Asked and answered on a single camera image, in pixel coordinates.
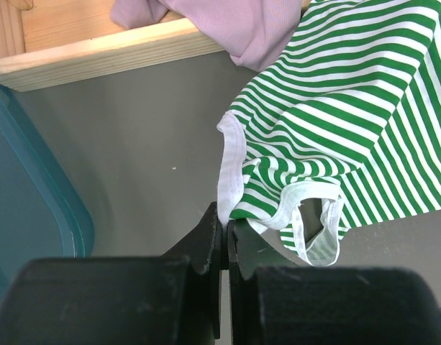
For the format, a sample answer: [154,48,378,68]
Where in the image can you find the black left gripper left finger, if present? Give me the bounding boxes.
[0,203,221,344]

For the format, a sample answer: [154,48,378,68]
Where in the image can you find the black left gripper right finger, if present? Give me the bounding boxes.
[227,220,441,344]

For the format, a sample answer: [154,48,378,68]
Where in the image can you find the green white striped tank top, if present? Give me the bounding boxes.
[217,1,441,267]

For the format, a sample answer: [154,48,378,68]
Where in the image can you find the mauve tank top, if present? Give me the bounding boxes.
[111,0,303,72]

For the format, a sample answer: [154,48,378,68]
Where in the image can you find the teal plastic basket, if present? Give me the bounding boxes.
[0,85,95,303]

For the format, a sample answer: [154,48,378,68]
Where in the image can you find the wooden clothes rack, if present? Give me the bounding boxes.
[0,1,222,92]

